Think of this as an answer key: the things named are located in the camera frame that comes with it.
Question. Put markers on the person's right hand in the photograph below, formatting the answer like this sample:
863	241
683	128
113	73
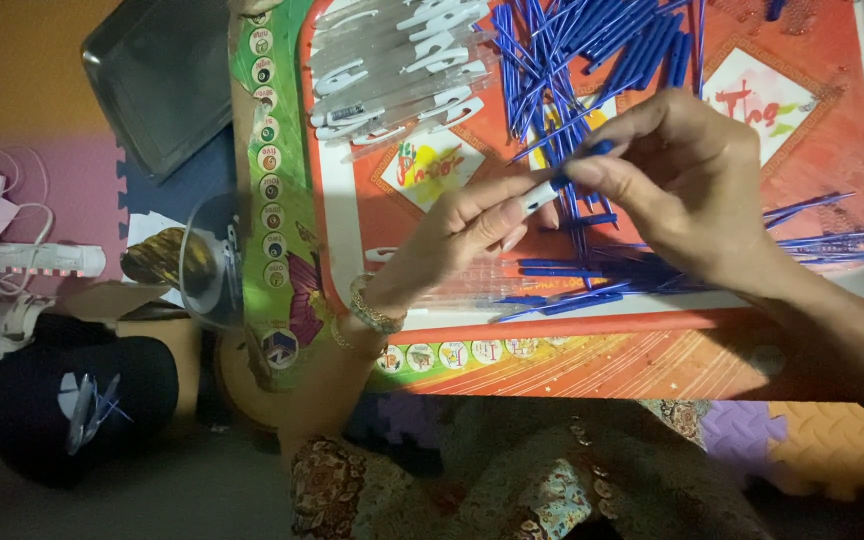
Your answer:
687	187

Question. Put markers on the crumpled gold foil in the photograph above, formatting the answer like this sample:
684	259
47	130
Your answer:
154	255

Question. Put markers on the heap of blue refills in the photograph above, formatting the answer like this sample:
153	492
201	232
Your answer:
627	274

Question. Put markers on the purple and orange foam mat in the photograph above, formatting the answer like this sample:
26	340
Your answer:
829	442

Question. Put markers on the person's left hand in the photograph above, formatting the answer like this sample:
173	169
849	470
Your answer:
454	232

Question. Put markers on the bundle of clear pens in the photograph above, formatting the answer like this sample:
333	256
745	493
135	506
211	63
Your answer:
87	412

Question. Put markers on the white plug adapter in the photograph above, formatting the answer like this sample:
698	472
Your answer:
23	319

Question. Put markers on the black cap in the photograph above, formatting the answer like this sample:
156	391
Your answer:
34	412

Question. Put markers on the short blue pen piece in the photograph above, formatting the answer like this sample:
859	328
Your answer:
601	147

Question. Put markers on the red printed plastic tray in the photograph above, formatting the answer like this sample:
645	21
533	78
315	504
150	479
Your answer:
807	172

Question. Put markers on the row of assembled clear pens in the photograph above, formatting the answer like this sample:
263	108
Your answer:
477	285

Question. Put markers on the white power strip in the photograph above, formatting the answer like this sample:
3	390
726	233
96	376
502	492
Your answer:
49	259

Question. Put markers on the clear white-tipped pen barrel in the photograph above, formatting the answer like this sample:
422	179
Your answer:
537	197

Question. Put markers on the person's patterned clothing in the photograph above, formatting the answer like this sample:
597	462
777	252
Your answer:
492	480

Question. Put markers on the clear plastic cup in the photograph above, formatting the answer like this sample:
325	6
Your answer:
211	277

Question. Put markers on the colourful printed children's table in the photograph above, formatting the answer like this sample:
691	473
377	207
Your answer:
274	187

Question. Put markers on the pink and blue foam mat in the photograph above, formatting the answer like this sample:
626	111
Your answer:
79	195

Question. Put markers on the dark grey plastic tray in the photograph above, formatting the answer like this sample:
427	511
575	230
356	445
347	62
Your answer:
162	82

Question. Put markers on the pile of small metal springs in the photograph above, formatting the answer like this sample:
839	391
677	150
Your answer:
792	15

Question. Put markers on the white paper sheet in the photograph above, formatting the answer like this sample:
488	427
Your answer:
147	225

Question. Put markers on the pile of blue pen refills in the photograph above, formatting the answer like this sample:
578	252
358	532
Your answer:
567	52

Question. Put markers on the pile of clear pen barrels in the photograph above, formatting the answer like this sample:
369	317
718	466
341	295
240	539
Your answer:
394	67

